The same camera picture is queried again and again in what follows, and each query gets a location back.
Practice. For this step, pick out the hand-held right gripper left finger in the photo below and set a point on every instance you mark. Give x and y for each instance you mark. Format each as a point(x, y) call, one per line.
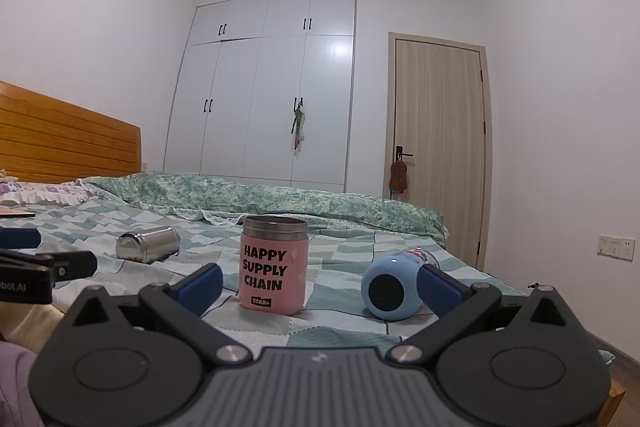
point(202, 288)

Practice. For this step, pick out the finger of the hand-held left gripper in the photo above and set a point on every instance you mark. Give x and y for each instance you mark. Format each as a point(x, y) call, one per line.
point(17, 238)
point(75, 264)

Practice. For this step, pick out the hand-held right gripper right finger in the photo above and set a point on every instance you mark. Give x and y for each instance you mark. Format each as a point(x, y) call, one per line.
point(440, 289)

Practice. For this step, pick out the blue cup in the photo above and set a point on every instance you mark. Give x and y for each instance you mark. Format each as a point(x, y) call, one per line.
point(387, 289)

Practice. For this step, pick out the stainless steel cup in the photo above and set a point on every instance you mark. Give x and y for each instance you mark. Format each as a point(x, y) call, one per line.
point(147, 246)

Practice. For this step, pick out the pink cup with steel rim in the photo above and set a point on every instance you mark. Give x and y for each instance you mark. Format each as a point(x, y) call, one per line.
point(272, 269)

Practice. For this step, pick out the pink flat book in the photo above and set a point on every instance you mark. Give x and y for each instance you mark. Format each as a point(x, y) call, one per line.
point(15, 213)

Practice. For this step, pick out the beige cloth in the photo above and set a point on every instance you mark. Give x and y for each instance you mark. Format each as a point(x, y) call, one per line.
point(25, 324)

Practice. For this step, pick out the purple floral pillow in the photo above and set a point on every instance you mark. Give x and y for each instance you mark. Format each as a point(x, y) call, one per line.
point(45, 193)

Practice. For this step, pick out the person's purple clothing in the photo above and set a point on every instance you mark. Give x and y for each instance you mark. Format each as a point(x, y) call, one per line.
point(12, 387)

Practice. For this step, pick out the wooden headboard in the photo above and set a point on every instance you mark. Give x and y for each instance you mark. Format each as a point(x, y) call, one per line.
point(65, 142)

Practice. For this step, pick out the checked green bed sheet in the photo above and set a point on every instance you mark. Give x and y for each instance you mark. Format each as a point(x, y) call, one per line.
point(330, 267)

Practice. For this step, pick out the green floral quilt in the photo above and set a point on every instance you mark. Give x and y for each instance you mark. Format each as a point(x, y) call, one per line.
point(280, 202)

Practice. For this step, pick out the brown hanging bag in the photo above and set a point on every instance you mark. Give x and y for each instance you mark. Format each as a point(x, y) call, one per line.
point(398, 177)

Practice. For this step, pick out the light wooden door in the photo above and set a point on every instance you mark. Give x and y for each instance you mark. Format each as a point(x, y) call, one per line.
point(440, 132)

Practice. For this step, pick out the white wardrobe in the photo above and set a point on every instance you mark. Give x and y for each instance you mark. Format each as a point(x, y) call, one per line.
point(260, 102)

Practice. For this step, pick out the white wall socket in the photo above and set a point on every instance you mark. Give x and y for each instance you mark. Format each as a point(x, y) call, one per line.
point(616, 248)

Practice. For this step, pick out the wooden bed frame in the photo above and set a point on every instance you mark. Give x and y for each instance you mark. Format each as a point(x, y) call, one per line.
point(616, 402)

